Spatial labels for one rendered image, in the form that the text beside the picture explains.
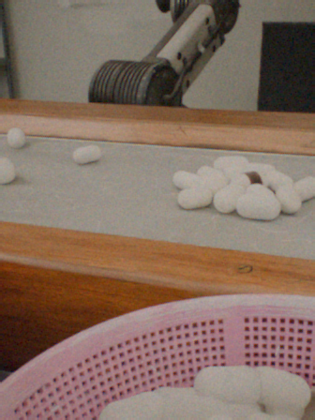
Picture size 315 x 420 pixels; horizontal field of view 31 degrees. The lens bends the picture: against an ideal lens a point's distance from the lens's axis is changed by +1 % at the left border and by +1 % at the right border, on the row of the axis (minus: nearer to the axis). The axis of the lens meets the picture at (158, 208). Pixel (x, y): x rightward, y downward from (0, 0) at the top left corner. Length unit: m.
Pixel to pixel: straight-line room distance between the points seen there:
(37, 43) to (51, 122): 2.40
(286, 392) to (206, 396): 0.04
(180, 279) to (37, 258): 0.09
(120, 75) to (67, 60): 2.06
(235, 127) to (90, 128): 0.19
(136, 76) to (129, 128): 0.28
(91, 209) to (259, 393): 0.26
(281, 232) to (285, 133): 0.24
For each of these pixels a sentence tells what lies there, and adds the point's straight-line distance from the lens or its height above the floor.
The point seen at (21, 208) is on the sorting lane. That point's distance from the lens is 0.52.
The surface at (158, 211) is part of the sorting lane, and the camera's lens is 0.50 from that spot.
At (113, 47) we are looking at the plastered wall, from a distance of 2.92.
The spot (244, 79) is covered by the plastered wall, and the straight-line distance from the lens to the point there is 2.68.
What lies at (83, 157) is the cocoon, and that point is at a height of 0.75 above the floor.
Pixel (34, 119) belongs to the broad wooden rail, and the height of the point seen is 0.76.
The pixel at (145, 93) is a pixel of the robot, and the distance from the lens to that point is 0.97.
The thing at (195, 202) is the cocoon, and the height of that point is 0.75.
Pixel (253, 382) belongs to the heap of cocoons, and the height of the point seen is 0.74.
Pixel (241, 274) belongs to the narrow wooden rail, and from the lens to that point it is 0.34.
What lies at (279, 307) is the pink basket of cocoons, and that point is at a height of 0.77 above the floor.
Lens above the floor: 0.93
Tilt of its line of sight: 22 degrees down
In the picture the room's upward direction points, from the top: 1 degrees counter-clockwise
